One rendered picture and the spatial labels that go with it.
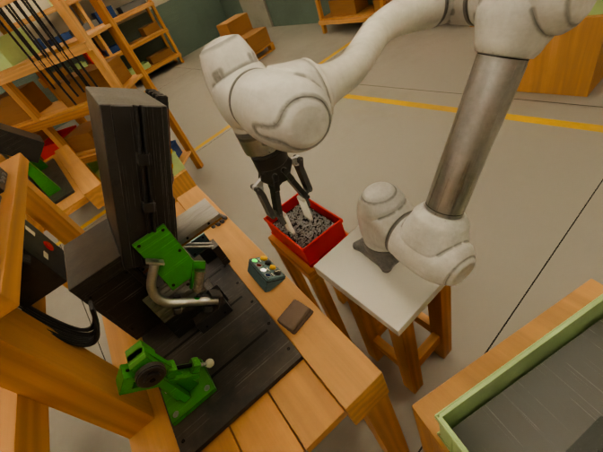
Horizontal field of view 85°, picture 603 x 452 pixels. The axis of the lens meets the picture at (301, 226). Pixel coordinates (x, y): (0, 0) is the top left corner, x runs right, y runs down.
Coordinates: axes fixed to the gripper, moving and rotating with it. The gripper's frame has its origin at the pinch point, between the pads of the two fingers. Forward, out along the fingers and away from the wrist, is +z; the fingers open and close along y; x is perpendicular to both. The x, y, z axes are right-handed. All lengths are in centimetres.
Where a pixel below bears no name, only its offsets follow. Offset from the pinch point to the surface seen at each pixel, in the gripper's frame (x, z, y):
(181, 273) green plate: 36, 21, -34
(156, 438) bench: 7, 43, -67
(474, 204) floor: 44, 131, 143
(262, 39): 608, 104, 305
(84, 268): 51, 7, -57
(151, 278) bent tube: 34, 14, -41
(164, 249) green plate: 39, 11, -33
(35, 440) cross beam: 3, 9, -74
